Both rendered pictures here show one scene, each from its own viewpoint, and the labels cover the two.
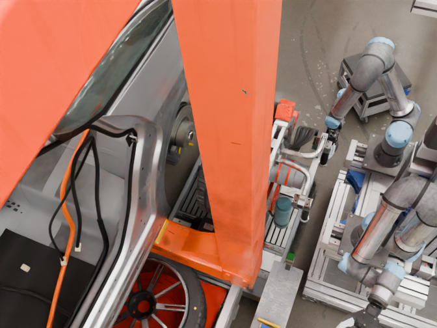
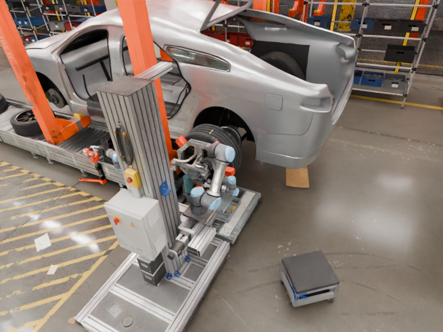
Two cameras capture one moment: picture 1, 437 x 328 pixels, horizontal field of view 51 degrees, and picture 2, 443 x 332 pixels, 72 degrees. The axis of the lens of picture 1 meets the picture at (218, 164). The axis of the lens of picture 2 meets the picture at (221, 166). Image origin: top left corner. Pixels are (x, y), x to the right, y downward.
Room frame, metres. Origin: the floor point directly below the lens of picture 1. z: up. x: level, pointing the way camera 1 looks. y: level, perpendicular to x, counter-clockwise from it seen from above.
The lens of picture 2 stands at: (1.37, -2.78, 2.73)
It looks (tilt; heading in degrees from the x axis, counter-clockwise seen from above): 37 degrees down; 91
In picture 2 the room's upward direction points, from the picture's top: 4 degrees counter-clockwise
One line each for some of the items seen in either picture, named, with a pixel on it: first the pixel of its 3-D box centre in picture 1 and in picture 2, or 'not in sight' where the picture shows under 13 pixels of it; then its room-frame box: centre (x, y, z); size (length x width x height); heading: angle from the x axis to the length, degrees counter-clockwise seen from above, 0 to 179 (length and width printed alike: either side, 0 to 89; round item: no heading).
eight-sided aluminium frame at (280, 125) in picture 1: (272, 167); (201, 164); (1.11, -0.27, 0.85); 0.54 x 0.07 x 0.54; 152
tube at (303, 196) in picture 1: (291, 174); (184, 154); (0.96, -0.33, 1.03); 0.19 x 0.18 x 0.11; 62
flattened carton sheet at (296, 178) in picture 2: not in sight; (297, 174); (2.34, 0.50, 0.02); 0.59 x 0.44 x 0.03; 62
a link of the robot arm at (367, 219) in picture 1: (376, 228); not in sight; (0.67, -0.66, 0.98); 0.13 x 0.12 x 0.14; 48
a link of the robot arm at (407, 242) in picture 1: (419, 226); not in sight; (0.58, -0.76, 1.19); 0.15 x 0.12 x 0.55; 48
